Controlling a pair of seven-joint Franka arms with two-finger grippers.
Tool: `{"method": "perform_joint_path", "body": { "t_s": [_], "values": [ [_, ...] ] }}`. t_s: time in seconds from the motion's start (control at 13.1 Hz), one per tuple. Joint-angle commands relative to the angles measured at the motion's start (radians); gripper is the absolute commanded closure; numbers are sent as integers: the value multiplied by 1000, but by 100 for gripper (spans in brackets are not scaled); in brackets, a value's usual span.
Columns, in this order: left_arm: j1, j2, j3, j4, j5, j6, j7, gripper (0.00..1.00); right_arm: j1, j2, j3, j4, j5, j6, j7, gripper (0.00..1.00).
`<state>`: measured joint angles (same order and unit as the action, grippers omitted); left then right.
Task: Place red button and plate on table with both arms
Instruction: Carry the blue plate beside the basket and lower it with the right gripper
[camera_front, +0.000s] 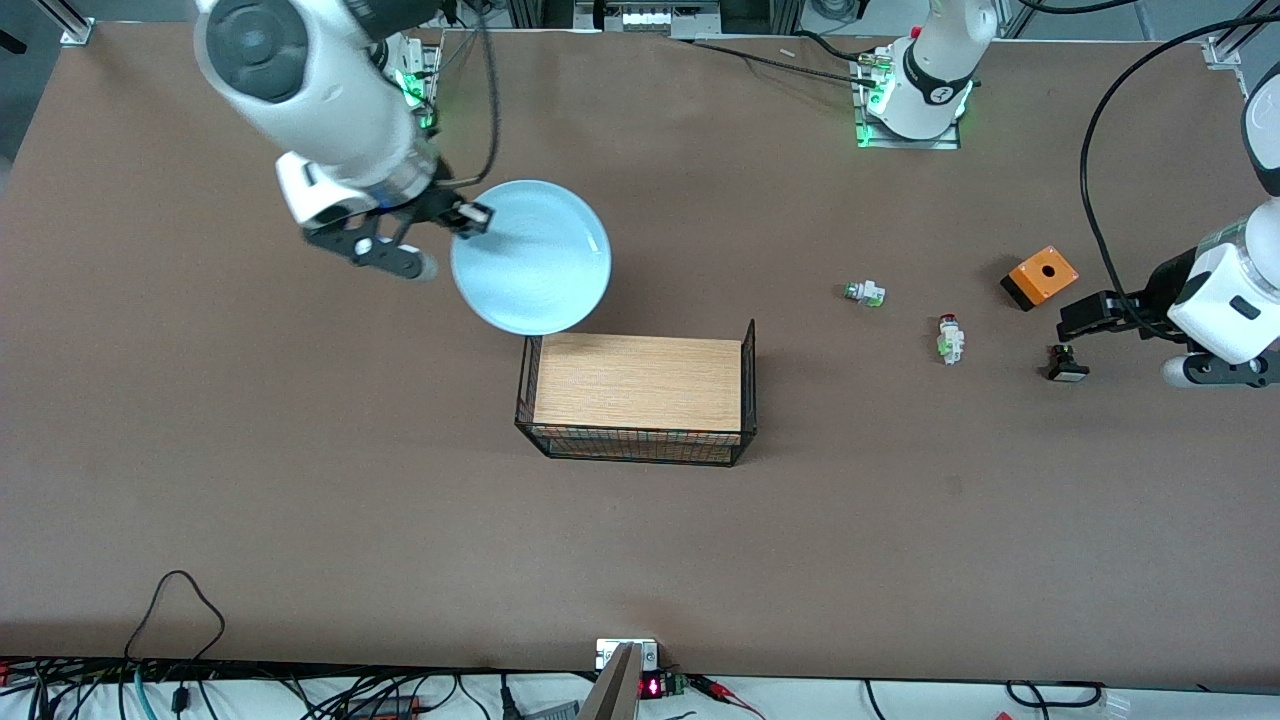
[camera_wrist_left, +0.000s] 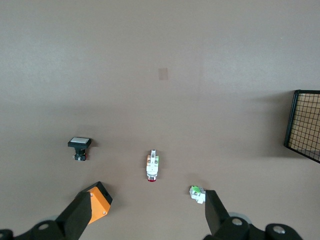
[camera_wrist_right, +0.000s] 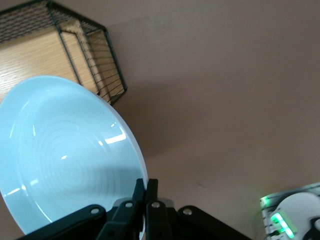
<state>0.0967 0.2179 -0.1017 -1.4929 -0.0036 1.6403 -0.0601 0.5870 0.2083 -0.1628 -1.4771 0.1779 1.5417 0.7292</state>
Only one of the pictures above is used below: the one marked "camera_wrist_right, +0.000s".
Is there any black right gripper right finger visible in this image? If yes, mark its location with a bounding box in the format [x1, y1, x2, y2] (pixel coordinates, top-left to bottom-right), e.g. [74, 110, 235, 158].
[145, 178, 173, 240]

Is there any light blue round plate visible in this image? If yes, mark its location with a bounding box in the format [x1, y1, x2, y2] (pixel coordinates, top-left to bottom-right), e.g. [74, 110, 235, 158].
[0, 75, 148, 240]

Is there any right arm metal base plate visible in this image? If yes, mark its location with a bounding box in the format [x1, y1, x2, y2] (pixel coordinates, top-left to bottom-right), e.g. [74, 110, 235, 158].
[259, 182, 320, 240]

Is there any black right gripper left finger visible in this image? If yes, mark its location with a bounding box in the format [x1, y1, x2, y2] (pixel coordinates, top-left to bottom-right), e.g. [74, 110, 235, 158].
[96, 178, 145, 240]

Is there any black wire rack wooden shelf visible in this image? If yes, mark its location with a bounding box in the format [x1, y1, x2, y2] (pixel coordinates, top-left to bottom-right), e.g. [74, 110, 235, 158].
[0, 0, 128, 106]

